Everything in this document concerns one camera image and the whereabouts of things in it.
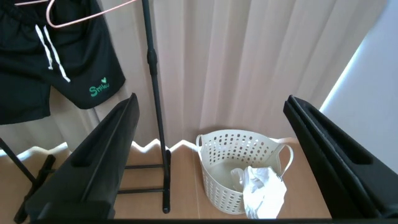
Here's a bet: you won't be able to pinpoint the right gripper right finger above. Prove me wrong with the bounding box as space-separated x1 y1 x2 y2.
283 95 398 218

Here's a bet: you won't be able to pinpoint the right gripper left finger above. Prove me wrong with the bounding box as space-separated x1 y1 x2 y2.
24 93 140 220

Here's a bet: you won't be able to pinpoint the white garment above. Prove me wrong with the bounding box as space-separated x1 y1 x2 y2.
230 166 287 220

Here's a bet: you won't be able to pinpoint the black shorts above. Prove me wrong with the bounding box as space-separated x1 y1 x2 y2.
0 0 127 126

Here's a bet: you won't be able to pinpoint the black clothes rack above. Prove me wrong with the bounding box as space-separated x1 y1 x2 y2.
0 0 172 224

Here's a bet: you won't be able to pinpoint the white laundry basket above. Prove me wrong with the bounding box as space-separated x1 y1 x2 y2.
195 129 295 215

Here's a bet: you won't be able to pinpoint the beige curtain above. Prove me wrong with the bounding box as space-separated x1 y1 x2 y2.
0 0 388 156

